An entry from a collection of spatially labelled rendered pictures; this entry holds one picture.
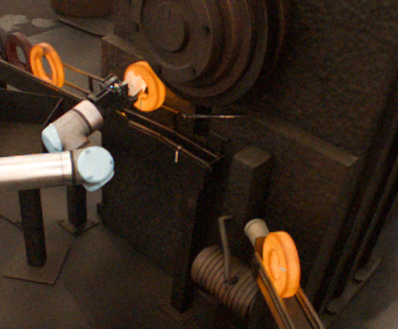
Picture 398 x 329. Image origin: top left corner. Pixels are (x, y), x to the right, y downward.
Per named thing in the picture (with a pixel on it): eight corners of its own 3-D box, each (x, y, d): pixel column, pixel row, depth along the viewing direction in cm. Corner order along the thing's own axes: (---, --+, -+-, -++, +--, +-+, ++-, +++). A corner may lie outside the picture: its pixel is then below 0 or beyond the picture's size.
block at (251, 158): (241, 203, 163) (254, 140, 149) (262, 216, 159) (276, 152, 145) (219, 218, 156) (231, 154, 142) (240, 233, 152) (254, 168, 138)
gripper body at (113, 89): (130, 81, 150) (98, 104, 145) (134, 104, 157) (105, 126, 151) (112, 72, 154) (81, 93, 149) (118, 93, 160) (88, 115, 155)
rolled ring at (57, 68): (24, 49, 200) (32, 46, 202) (40, 94, 205) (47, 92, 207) (46, 40, 186) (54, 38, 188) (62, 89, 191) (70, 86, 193)
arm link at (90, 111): (95, 139, 150) (74, 124, 154) (108, 129, 152) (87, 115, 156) (88, 116, 143) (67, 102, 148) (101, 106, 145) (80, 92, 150)
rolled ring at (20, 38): (25, 38, 196) (32, 36, 198) (1, 30, 207) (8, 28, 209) (33, 83, 205) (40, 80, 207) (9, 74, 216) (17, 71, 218)
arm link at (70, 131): (56, 164, 148) (34, 137, 146) (90, 139, 153) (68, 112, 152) (63, 158, 139) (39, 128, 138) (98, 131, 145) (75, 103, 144)
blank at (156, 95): (130, 56, 164) (122, 58, 161) (165, 68, 155) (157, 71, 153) (132, 100, 172) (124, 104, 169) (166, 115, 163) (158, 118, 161)
